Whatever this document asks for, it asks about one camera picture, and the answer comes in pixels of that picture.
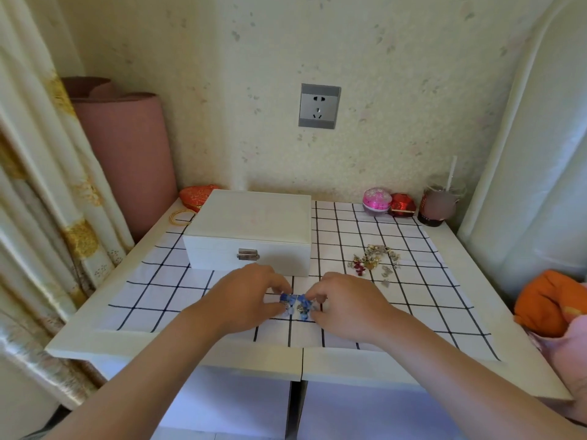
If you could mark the person's left hand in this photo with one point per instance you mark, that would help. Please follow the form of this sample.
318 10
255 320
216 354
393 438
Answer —
247 297

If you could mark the person's right hand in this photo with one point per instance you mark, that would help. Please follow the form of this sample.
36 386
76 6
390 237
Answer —
353 311

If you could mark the pile of mixed earrings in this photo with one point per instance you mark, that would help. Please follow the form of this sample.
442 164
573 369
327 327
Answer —
371 261

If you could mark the white wooden jewelry box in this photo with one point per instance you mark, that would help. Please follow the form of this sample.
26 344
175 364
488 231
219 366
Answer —
247 219

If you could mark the person's right forearm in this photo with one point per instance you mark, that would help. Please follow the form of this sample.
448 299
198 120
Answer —
458 389

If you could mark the person's left forearm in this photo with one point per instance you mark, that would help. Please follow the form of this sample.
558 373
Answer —
146 380

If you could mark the pink round trinket box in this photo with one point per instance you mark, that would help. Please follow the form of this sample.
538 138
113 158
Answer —
377 201

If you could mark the red heart-shaped box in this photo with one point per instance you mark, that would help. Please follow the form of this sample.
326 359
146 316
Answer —
195 196

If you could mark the red faceted gift box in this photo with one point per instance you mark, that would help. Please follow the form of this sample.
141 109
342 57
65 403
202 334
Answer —
402 206

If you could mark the white black-grid table cloth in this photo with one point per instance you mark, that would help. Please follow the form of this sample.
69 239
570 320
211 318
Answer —
412 307

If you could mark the thin gold bangle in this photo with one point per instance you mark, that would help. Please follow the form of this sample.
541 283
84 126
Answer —
172 219

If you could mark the clear plastic drink cup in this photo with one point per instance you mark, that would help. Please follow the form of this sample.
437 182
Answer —
438 206

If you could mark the white drinking straw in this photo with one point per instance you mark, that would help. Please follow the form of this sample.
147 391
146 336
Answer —
452 171

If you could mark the pink rolled mat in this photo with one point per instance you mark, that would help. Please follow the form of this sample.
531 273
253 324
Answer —
128 160

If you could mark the orange plush cushion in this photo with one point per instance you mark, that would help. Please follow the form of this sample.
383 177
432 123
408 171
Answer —
545 302

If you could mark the pink plaid blanket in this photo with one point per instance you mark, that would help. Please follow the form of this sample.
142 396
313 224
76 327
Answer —
568 362

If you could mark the cream gold floral curtain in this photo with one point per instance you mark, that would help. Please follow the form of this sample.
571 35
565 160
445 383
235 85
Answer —
41 201

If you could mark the white padded headboard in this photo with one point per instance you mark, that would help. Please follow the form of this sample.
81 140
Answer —
527 155

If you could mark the grey wall socket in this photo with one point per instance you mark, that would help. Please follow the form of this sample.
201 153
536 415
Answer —
319 106

